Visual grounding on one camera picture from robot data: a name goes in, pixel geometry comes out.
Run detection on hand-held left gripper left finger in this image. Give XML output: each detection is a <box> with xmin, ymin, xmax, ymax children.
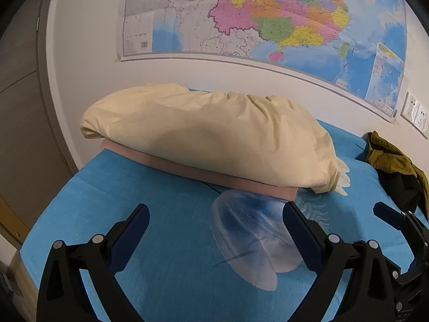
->
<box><xmin>36</xmin><ymin>203</ymin><xmax>150</xmax><ymax>322</ymax></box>

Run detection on olive green garment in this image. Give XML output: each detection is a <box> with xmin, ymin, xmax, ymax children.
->
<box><xmin>365</xmin><ymin>131</ymin><xmax>429</xmax><ymax>218</ymax></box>

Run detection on colourful wall map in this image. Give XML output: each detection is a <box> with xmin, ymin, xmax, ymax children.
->
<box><xmin>116</xmin><ymin>0</ymin><xmax>408</xmax><ymax>123</ymax></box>

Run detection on blue printed bed sheet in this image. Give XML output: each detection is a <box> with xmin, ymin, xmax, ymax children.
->
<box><xmin>20</xmin><ymin>87</ymin><xmax>429</xmax><ymax>322</ymax></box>

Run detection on pink garment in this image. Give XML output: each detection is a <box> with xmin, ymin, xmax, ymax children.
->
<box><xmin>101</xmin><ymin>139</ymin><xmax>299</xmax><ymax>202</ymax></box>

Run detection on brown wooden door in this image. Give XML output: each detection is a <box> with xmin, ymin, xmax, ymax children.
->
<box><xmin>0</xmin><ymin>0</ymin><xmax>79</xmax><ymax>239</ymax></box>

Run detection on white wall socket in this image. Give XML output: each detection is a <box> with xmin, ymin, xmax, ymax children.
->
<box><xmin>401</xmin><ymin>91</ymin><xmax>418</xmax><ymax>123</ymax></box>
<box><xmin>414</xmin><ymin>102</ymin><xmax>429</xmax><ymax>131</ymax></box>

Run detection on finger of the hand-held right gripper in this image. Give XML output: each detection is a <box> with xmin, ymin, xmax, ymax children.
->
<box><xmin>373</xmin><ymin>201</ymin><xmax>429</xmax><ymax>242</ymax></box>
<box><xmin>384</xmin><ymin>257</ymin><xmax>429</xmax><ymax>322</ymax></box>

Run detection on black garment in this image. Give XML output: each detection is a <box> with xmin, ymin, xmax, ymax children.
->
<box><xmin>382</xmin><ymin>171</ymin><xmax>423</xmax><ymax>213</ymax></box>

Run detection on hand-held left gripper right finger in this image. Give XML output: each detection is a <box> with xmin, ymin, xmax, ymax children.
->
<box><xmin>278</xmin><ymin>203</ymin><xmax>398</xmax><ymax>322</ymax></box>

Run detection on cream jacket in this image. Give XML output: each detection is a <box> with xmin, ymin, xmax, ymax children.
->
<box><xmin>79</xmin><ymin>82</ymin><xmax>340</xmax><ymax>194</ymax></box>

